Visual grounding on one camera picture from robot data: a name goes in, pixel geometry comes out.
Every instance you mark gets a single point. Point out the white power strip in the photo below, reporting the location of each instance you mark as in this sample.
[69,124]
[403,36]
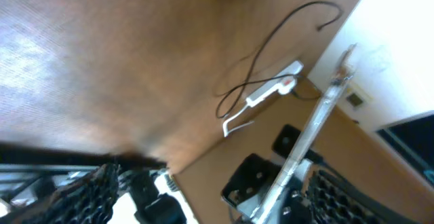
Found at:
[282,83]

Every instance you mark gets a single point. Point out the dark monitor screen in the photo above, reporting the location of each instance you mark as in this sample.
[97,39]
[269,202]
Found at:
[412,139]

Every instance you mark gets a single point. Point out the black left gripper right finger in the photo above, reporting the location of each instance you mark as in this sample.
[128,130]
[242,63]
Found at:
[335,201]

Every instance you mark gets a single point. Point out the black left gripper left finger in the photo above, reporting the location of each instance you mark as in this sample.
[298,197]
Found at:
[89,199]

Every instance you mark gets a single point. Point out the white wall control panel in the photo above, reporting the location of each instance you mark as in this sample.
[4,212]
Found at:
[356,96]

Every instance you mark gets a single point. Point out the black smartphone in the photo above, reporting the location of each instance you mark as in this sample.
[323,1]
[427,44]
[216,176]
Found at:
[343,73]

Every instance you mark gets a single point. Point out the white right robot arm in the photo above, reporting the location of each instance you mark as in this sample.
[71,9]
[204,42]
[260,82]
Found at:
[254,176]

